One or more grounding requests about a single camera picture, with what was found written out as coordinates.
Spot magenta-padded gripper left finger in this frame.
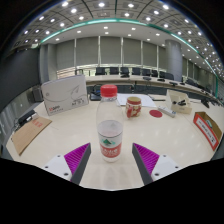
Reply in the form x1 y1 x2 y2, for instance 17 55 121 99
42 142 92 186

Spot flat round red coaster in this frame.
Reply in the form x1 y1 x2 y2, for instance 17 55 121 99
148 109 164 119

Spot row of black office chairs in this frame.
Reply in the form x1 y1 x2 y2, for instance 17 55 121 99
94 66 176 81

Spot open cardboard box red label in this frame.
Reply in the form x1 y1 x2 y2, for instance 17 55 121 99
192 111 223 152

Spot flat brown cardboard piece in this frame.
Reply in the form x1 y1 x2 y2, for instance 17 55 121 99
10 115 53 156

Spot long curved conference desk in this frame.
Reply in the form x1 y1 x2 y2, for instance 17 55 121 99
83 74 218 101

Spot round ceiling lights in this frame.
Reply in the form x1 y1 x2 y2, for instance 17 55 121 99
19 0 224 78

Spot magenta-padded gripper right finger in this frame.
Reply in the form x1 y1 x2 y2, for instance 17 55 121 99
131 143 183 185

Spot red and cream mug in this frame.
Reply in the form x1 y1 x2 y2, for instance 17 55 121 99
125 96 143 119

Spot white rectangular remote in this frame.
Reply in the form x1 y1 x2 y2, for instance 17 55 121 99
157 105 177 118

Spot clear red-capped water bottle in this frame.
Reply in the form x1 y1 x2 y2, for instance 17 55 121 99
95 84 125 163

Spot black tool in tray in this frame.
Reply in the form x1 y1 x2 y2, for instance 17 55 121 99
172 99 188 107

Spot white printed paper sheet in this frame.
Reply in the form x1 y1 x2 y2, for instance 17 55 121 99
116 93 158 109

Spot black desk device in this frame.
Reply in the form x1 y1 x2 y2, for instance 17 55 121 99
15 109 38 128

